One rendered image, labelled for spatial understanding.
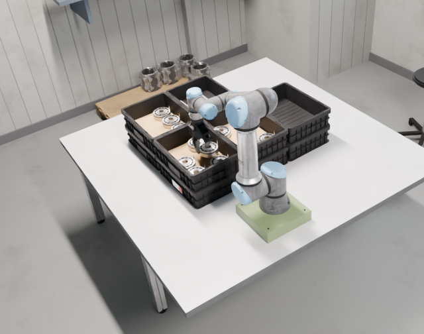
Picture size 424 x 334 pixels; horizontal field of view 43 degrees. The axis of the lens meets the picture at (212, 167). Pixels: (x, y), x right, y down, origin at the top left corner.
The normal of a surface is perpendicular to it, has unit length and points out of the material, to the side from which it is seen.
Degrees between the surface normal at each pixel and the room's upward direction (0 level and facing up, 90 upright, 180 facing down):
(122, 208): 0
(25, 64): 90
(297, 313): 0
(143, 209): 0
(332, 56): 90
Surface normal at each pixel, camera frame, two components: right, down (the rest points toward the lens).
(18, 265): -0.10, -0.78
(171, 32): 0.53, 0.49
